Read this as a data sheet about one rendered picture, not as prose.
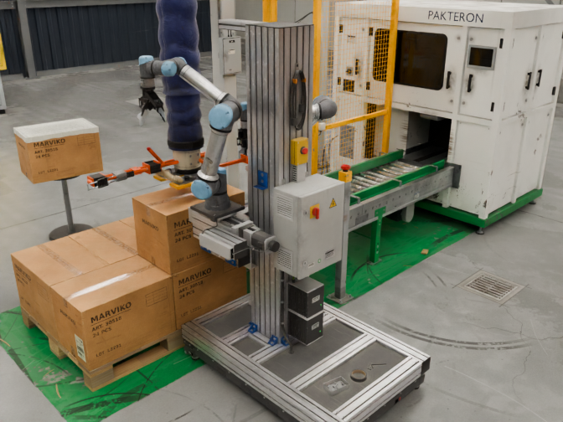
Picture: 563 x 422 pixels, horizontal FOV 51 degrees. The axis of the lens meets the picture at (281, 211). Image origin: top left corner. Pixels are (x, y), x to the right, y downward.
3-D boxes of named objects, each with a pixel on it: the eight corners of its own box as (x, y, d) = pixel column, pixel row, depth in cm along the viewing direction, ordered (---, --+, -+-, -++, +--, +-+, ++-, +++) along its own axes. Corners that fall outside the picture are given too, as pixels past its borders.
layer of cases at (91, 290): (167, 251, 481) (163, 206, 466) (247, 296, 415) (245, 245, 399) (20, 305, 404) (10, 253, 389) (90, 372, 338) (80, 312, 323)
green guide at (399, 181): (441, 167, 552) (442, 158, 548) (451, 170, 545) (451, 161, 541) (327, 213, 449) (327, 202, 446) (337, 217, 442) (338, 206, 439)
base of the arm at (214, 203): (235, 206, 334) (235, 189, 331) (214, 213, 325) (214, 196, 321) (219, 198, 344) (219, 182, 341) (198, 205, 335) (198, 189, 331)
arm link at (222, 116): (218, 196, 325) (243, 105, 300) (206, 205, 312) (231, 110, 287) (199, 187, 327) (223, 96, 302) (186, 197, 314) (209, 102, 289)
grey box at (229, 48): (238, 72, 498) (237, 35, 487) (242, 73, 495) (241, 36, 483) (219, 74, 486) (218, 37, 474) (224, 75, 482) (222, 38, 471)
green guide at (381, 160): (394, 155, 587) (395, 146, 584) (403, 157, 580) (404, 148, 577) (278, 195, 485) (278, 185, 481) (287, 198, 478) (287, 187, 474)
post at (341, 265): (339, 294, 446) (344, 168, 408) (346, 297, 442) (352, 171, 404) (333, 297, 442) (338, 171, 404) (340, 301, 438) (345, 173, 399)
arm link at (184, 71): (252, 105, 310) (180, 49, 313) (244, 109, 300) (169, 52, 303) (242, 121, 316) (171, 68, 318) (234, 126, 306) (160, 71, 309)
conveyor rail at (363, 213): (447, 184, 552) (449, 165, 545) (452, 186, 549) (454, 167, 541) (266, 265, 404) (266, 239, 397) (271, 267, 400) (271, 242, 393)
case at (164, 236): (211, 229, 426) (209, 176, 410) (245, 246, 399) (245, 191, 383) (137, 254, 388) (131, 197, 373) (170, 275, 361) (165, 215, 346)
